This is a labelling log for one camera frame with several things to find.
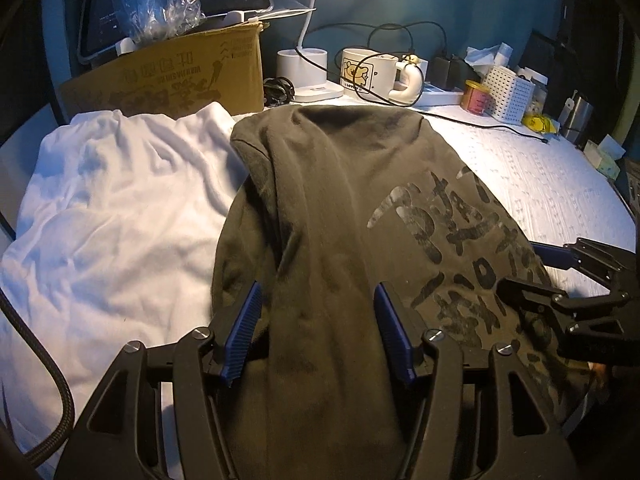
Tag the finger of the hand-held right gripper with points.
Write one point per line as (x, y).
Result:
(530, 296)
(552, 256)

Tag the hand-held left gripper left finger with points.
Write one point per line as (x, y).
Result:
(242, 335)

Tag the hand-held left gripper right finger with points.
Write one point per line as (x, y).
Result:
(395, 335)

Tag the brown printed t-shirt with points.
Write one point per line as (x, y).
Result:
(340, 210)

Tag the yellow tissue pack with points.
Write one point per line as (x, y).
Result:
(602, 157)

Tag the yellow snack packet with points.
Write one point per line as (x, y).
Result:
(540, 122)

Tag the stainless steel tumbler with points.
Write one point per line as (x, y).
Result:
(576, 120)

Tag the glass jar with white lid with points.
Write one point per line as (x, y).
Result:
(537, 100)

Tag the white perforated basket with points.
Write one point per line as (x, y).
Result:
(507, 95)

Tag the white crumpled cloth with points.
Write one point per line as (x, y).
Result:
(125, 210)

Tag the red can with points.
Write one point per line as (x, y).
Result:
(476, 97)

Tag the white power strip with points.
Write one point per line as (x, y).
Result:
(440, 96)

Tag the black power adapter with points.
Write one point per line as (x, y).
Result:
(447, 72)

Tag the white loose tissue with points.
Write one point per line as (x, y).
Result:
(482, 55)

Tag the white charger plug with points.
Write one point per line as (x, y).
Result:
(422, 67)

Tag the white printed mug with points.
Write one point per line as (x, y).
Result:
(365, 80)

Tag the cardboard box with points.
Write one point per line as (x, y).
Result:
(165, 80)

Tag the white desk lamp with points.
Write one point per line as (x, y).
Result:
(302, 67)

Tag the clear plastic bag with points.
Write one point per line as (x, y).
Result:
(150, 0)

